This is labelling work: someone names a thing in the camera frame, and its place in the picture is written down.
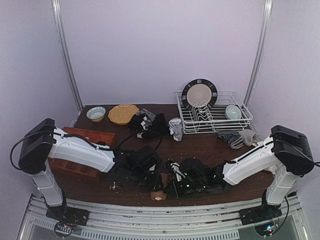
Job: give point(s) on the blue patterned bowl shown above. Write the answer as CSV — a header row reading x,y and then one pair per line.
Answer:
x,y
96,114

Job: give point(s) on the white wire dish rack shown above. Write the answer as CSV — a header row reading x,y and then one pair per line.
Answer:
x,y
212,119

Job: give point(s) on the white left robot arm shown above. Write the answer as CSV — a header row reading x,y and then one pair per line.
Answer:
x,y
46,141

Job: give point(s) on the metal front rail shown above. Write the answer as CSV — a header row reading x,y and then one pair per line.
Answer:
x,y
203,222

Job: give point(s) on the grey underwear pile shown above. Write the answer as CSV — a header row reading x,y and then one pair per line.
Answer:
x,y
147,117

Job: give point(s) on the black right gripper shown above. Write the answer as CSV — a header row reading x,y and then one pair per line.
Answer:
x,y
173,185

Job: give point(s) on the black rimmed beige plate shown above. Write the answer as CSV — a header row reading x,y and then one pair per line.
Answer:
x,y
199,93

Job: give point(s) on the grey cloth by rack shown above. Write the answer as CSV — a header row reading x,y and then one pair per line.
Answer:
x,y
250,137

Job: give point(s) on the brown wooden organizer box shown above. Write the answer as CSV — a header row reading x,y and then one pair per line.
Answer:
x,y
75,154

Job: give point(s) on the right metal corner post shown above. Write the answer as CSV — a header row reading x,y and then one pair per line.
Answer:
x,y
261,44

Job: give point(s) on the yellow dotted plate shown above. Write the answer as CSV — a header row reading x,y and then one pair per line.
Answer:
x,y
122,114

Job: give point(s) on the blue striped underwear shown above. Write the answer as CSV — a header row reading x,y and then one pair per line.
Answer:
x,y
233,139

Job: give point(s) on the grey white underwear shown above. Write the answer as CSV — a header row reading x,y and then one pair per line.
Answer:
x,y
176,128

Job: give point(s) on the left metal corner post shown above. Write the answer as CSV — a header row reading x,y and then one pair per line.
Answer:
x,y
58,19

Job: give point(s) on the light green bowl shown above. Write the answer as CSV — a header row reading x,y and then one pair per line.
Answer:
x,y
232,112

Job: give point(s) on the black underwear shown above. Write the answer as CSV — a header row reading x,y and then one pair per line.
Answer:
x,y
158,128

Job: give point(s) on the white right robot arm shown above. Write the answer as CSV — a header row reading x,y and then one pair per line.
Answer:
x,y
285,149

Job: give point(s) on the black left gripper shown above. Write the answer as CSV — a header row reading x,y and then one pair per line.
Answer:
x,y
152,182

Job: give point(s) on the metal corner post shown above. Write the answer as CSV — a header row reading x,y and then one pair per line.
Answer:
x,y
261,44
58,19

